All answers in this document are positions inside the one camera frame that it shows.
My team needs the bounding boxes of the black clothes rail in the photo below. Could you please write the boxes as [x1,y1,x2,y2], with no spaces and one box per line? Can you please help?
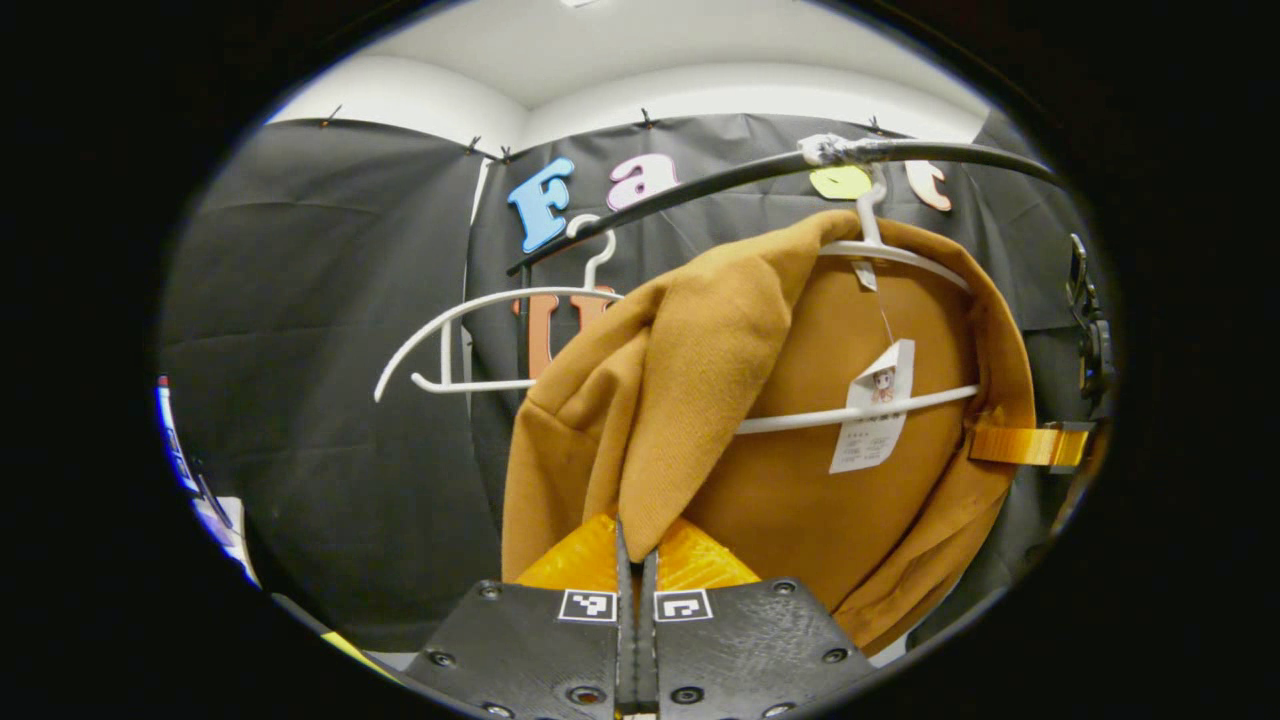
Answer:
[505,133,1061,386]

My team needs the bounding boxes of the white plastic hanger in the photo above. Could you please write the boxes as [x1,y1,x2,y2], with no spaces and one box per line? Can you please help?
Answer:
[735,165,981,437]
[373,213,627,404]

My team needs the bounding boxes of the brown shirt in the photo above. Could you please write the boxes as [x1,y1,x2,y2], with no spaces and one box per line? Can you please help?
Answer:
[500,208,1038,657]

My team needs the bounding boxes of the white paper shirt tag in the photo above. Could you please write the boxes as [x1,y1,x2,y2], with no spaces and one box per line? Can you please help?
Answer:
[828,338,917,475]

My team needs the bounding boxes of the black backdrop cloth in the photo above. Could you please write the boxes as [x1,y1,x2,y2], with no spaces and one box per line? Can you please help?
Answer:
[160,105,1111,651]

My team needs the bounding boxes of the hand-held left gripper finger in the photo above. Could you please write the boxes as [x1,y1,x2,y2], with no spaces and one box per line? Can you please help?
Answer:
[405,514,638,717]
[639,515,882,717]

